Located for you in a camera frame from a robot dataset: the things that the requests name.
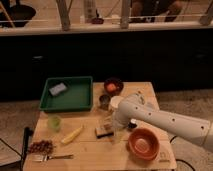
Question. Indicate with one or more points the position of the wooden board eraser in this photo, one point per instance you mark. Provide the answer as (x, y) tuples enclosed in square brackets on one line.
[(104, 130)]

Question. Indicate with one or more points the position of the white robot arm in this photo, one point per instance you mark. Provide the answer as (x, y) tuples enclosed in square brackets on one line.
[(195, 130)]

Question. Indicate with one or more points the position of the metal cup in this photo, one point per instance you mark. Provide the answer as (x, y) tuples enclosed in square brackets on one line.
[(104, 101)]

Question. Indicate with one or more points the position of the green plastic cup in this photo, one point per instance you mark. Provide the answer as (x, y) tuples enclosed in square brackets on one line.
[(54, 123)]

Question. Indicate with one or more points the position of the orange fruit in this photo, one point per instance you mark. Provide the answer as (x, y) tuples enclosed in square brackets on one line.
[(111, 87)]

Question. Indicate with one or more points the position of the dark bowl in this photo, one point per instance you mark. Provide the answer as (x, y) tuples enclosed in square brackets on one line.
[(119, 84)]

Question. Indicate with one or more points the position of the white round container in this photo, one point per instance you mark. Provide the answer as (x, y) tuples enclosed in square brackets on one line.
[(115, 100)]

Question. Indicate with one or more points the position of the green plastic tray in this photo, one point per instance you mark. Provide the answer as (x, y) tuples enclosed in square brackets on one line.
[(78, 95)]

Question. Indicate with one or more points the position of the grey sponge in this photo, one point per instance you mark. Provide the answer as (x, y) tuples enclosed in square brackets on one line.
[(57, 89)]

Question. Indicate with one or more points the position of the yellow banana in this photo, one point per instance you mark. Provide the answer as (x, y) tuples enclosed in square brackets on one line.
[(71, 136)]

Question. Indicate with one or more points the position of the orange plastic bowl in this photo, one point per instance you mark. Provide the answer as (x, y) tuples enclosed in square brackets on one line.
[(143, 144)]

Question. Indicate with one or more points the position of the bunch of brown grapes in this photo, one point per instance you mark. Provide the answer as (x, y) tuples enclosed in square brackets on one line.
[(43, 147)]

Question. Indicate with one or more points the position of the silver fork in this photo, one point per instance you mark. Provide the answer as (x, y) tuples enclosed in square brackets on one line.
[(43, 158)]

